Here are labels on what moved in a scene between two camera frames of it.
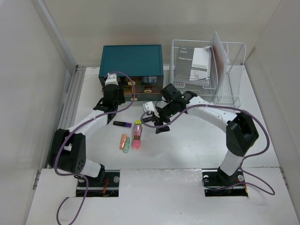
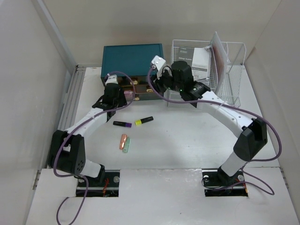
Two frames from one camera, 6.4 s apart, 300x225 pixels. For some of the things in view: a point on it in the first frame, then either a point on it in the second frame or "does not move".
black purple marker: [125, 124] does not move
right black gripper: [161, 118] to [156, 83]
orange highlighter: [123, 138] does not move
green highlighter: [126, 145] does not move
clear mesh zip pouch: [222, 61] does not move
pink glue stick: [137, 129] to [129, 95]
